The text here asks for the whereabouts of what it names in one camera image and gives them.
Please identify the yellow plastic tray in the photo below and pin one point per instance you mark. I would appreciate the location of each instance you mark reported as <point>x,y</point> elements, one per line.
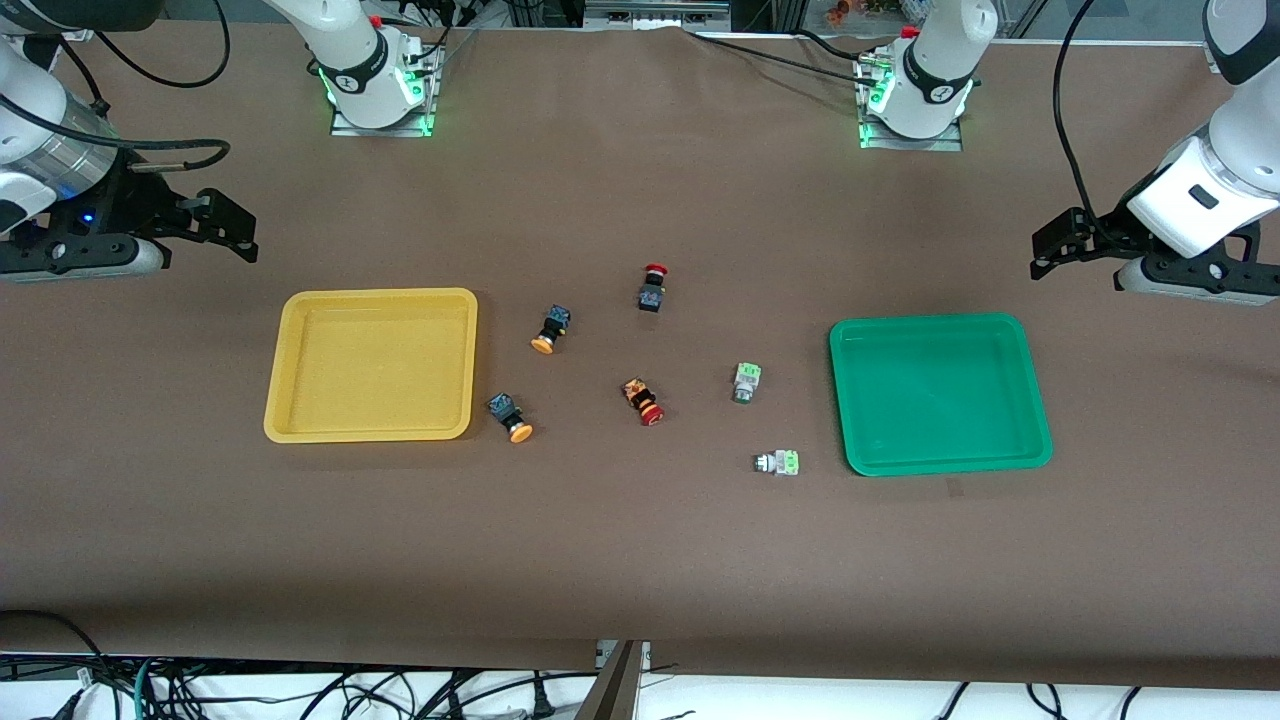
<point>370,365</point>

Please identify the brown table cover sheet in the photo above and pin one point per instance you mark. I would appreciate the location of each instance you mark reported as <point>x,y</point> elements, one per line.
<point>640,560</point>

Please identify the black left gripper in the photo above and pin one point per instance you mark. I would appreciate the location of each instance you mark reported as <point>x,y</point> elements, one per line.
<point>1109,234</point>

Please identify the red push button switch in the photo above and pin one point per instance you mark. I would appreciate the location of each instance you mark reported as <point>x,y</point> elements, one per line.
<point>653,290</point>
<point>642,400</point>

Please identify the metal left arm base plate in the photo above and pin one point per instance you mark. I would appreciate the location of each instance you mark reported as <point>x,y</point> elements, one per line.
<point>870,135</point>

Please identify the colourful background items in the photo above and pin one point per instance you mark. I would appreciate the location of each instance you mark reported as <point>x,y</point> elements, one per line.
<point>860,10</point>

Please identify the green push button switch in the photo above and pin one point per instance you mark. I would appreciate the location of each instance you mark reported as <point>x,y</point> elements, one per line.
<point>777,463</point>
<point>746,382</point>

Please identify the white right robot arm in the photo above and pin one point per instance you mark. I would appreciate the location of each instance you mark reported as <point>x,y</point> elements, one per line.
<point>360,70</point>

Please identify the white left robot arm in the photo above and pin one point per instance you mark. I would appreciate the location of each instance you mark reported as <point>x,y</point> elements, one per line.
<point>935,80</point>

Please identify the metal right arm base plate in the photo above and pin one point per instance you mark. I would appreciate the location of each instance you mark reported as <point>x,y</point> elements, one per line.
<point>428,100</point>

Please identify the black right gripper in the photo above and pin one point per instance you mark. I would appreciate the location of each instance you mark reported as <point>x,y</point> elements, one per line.
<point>140,207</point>

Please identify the green plastic tray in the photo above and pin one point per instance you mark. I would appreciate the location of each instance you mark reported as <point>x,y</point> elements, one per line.
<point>940,395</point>

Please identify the yellow push button switch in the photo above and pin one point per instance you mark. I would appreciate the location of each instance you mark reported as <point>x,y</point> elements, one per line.
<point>508,415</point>
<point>551,328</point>

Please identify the metal table leg bracket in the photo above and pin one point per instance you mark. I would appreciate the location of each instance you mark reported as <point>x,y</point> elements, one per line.
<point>620,685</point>

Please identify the aluminium frame rail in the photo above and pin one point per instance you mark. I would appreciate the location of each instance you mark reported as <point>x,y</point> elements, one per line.
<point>655,12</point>

